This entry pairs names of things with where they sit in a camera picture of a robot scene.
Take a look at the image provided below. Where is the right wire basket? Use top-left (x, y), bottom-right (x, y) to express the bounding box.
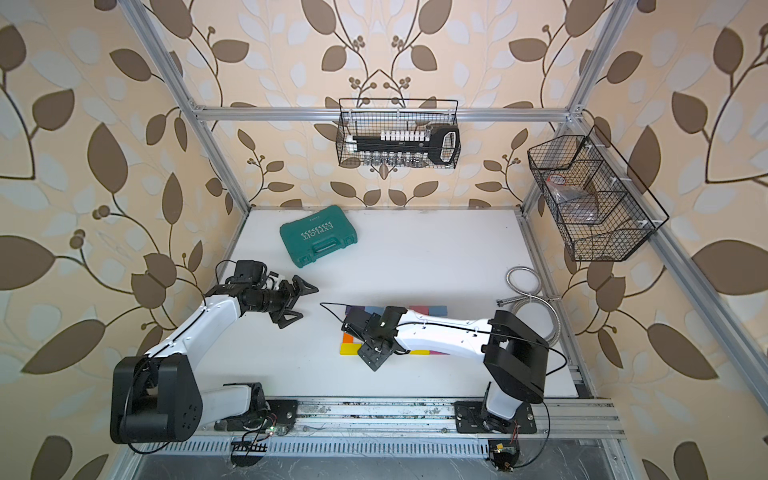
top-left (527, 126), bottom-right (669, 262)

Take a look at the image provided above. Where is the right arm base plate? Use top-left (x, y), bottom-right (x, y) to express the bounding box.
top-left (453, 400), bottom-right (537, 435)

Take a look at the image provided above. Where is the back wire basket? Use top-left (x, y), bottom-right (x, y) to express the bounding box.
top-left (335, 97), bottom-right (461, 169)

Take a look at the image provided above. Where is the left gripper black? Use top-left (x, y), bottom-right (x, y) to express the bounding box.
top-left (248, 274), bottom-right (317, 325)

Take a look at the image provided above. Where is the black tool in basket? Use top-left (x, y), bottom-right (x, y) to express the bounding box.
top-left (340, 124), bottom-right (461, 167)

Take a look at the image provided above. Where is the plastic bag in basket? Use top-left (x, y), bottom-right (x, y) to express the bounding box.
top-left (546, 174), bottom-right (599, 224)

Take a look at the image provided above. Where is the pink block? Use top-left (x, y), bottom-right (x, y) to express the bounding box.
top-left (409, 305), bottom-right (429, 315)

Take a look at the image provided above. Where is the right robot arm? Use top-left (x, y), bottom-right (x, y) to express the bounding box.
top-left (341, 306), bottom-right (550, 421)

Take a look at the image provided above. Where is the wire basket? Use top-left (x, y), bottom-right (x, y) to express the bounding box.
top-left (527, 126), bottom-right (669, 262)
top-left (335, 97), bottom-right (461, 169)

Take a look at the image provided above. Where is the metal flexible hose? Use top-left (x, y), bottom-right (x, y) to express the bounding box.
top-left (496, 265), bottom-right (562, 349)

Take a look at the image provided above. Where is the green plastic tool case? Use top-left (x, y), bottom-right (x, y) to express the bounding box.
top-left (279, 205), bottom-right (358, 268)

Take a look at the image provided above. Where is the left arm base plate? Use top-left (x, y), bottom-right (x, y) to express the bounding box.
top-left (214, 399), bottom-right (299, 436)

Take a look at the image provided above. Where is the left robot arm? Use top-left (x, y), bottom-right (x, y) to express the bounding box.
top-left (110, 260), bottom-right (319, 447)

